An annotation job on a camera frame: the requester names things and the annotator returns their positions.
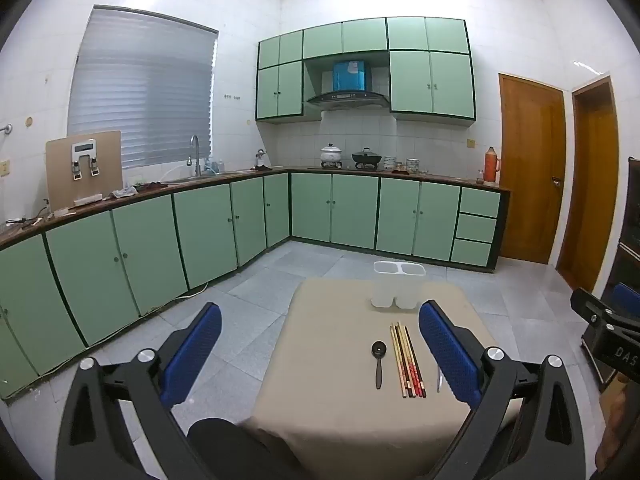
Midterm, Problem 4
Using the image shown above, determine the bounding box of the beige tablecloth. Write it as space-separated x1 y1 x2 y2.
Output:
240 277 516 480

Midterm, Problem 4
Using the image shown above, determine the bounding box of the orange thermos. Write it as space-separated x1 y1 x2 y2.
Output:
483 147 501 183

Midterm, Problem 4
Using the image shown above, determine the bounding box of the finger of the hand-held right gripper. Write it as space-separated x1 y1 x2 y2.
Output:
612 281 640 318
570 287 632 334

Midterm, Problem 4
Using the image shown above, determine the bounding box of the wooden door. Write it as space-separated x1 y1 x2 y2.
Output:
556 76 621 293
498 73 567 265

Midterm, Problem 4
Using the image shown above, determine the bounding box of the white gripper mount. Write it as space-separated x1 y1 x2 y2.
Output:
71 143 103 180

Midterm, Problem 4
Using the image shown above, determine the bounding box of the white two-compartment utensil holder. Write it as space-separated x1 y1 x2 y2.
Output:
370 260 426 311

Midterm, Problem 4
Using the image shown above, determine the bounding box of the white floor cable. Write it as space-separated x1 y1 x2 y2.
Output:
145 280 208 311

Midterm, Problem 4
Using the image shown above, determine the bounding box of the brown cardboard board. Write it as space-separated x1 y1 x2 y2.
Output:
46 130 123 206

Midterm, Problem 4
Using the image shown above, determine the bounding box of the black spoon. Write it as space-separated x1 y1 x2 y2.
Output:
371 341 388 389

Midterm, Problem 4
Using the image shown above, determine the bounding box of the bunch of mixed chopsticks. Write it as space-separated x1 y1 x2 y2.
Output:
389 322 427 399

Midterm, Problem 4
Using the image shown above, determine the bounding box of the black range hood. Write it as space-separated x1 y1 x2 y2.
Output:
306 60 391 112

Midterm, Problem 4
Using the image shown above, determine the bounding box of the person's right hand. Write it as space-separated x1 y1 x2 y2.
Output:
595 385 640 471

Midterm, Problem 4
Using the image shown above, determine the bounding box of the green base cabinet unit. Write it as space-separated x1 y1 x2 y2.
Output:
0 167 511 401

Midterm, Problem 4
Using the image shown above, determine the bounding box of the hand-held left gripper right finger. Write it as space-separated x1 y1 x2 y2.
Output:
417 299 587 480

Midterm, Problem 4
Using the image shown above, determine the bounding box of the grey window blind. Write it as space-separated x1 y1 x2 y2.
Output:
67 5 219 171

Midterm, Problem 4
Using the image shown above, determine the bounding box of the black wok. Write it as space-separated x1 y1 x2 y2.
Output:
351 148 383 168

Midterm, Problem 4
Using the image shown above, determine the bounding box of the metal kitchen faucet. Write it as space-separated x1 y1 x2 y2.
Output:
187 135 202 177

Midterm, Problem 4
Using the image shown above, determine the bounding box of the person's dark trouser leg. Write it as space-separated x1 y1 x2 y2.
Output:
187 417 301 480

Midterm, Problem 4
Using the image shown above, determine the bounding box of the green wall cabinet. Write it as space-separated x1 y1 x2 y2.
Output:
386 16 477 122
302 20 390 60
256 30 304 122

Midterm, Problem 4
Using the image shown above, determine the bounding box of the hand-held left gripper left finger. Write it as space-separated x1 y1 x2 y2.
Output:
55 302 223 480

